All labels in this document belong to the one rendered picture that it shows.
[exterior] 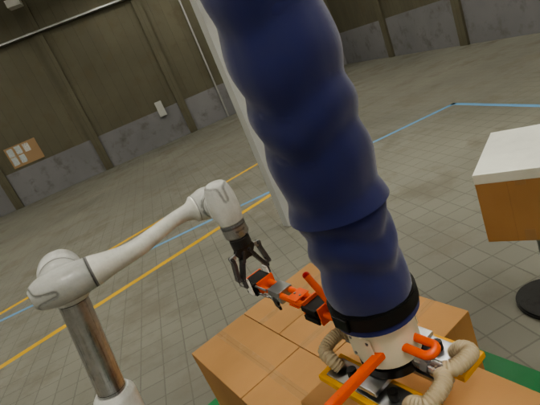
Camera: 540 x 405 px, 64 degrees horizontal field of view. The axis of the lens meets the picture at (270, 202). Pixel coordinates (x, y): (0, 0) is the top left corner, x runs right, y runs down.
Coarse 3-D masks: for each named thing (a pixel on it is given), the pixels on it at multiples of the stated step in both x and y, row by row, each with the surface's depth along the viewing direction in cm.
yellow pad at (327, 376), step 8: (344, 360) 124; (352, 360) 123; (328, 368) 124; (344, 368) 121; (352, 368) 116; (320, 376) 123; (328, 376) 121; (336, 376) 120; (344, 376) 118; (328, 384) 121; (336, 384) 118; (392, 384) 110; (400, 384) 110; (360, 392) 111; (384, 392) 109; (392, 392) 105; (400, 392) 107; (408, 392) 106; (416, 392) 106; (360, 400) 110; (368, 400) 109; (376, 400) 107; (384, 400) 106; (392, 400) 105; (400, 400) 105
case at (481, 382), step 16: (480, 368) 125; (320, 384) 142; (416, 384) 128; (464, 384) 122; (480, 384) 120; (496, 384) 118; (512, 384) 116; (304, 400) 138; (320, 400) 136; (352, 400) 131; (448, 400) 119; (464, 400) 117; (480, 400) 115; (496, 400) 114; (512, 400) 112; (528, 400) 110
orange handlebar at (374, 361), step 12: (288, 288) 148; (300, 288) 144; (288, 300) 142; (300, 300) 139; (324, 312) 128; (420, 336) 105; (408, 348) 103; (432, 348) 100; (372, 360) 104; (360, 372) 102; (348, 384) 100; (360, 384) 101; (336, 396) 98; (348, 396) 99
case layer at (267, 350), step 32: (256, 320) 264; (288, 320) 251; (448, 320) 203; (224, 352) 247; (256, 352) 236; (288, 352) 226; (352, 352) 208; (224, 384) 224; (256, 384) 214; (288, 384) 205
